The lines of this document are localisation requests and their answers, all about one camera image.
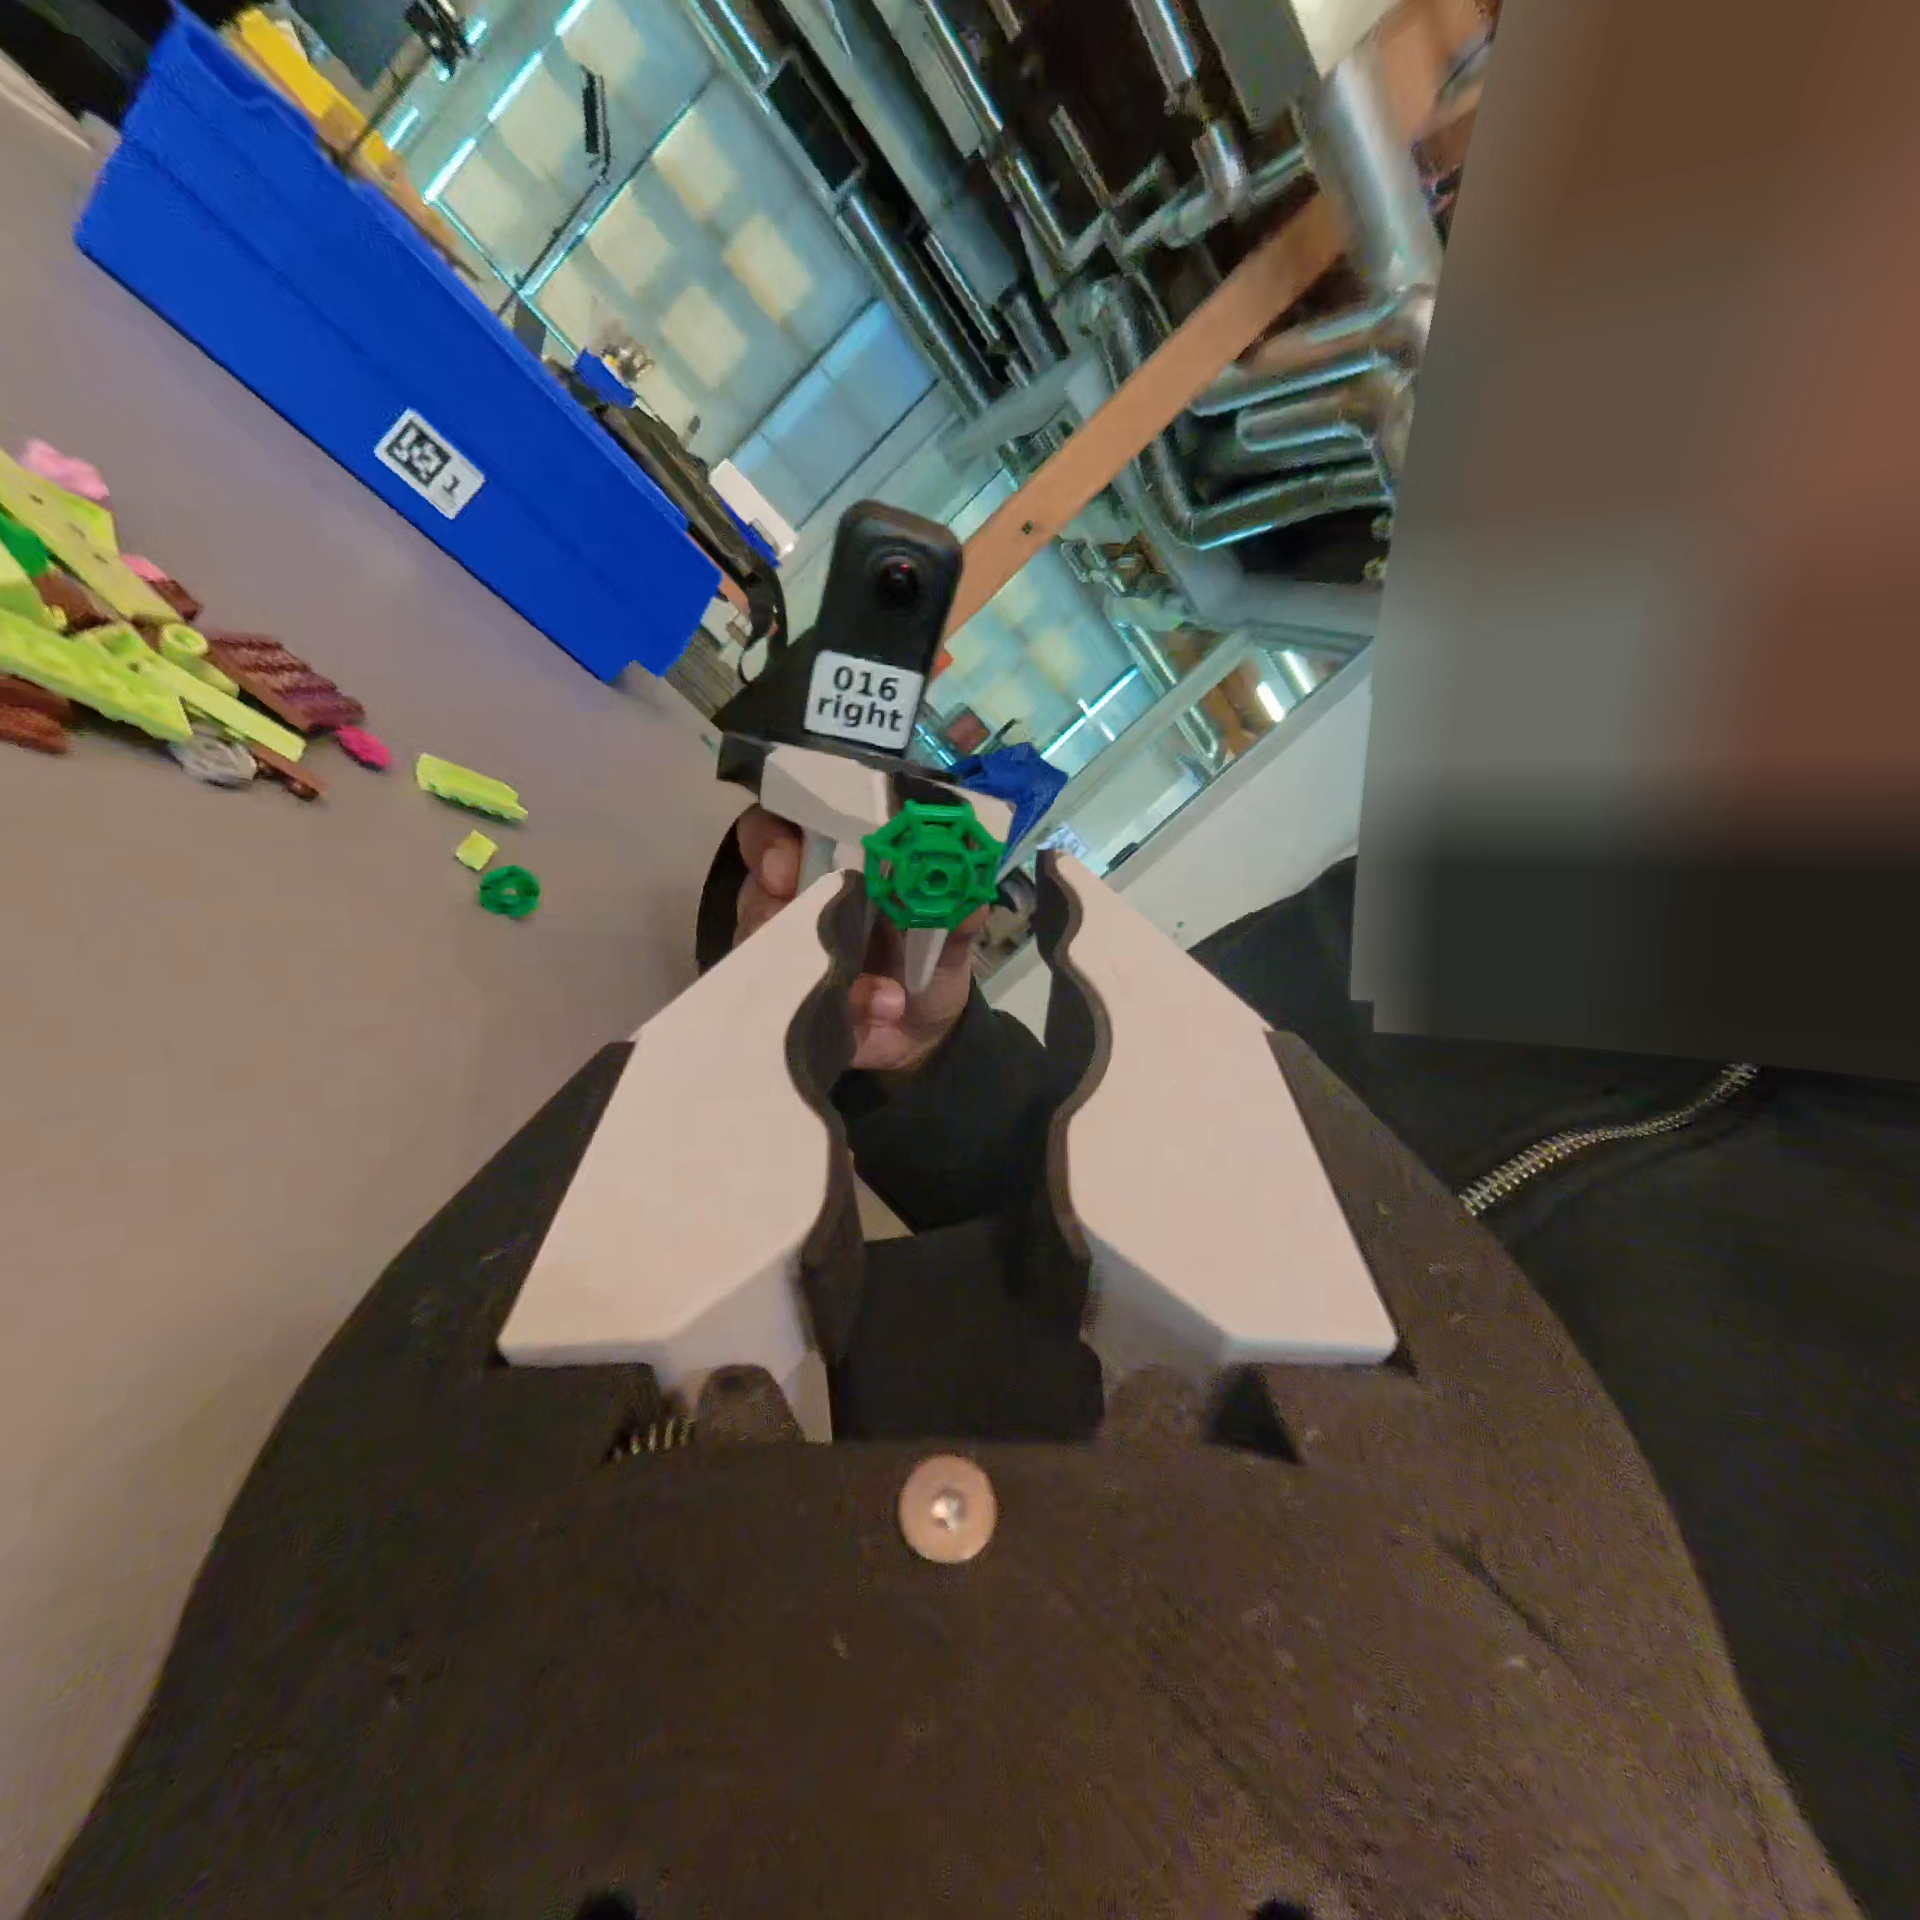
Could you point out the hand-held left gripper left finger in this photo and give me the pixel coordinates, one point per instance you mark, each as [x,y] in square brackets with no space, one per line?
[675,1201]

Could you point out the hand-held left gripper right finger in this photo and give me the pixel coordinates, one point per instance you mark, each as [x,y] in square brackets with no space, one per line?
[1213,1201]

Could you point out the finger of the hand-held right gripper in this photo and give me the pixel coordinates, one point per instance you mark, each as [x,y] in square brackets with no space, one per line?
[975,840]
[818,810]

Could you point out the black green round toy piece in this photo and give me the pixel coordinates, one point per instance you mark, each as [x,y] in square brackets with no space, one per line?
[933,861]

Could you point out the pile of colourful toy bricks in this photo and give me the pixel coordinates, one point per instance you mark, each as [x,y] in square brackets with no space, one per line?
[148,660]

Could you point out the person's right forearm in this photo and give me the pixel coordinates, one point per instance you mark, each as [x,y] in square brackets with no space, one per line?
[960,1124]

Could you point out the person's right hand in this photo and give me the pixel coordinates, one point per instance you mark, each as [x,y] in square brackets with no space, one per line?
[900,1004]

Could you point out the blue jacket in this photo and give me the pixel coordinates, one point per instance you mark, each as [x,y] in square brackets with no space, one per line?
[1013,780]

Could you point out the black bag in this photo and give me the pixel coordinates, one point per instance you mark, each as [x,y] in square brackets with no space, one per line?
[682,481]

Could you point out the wooden pillar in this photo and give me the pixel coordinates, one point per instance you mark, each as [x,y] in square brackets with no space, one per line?
[1141,405]

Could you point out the person's black jacket torso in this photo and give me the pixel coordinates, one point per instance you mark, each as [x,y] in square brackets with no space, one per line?
[1651,1348]

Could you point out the blue plastic bin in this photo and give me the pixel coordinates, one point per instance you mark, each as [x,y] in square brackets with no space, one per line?
[376,345]

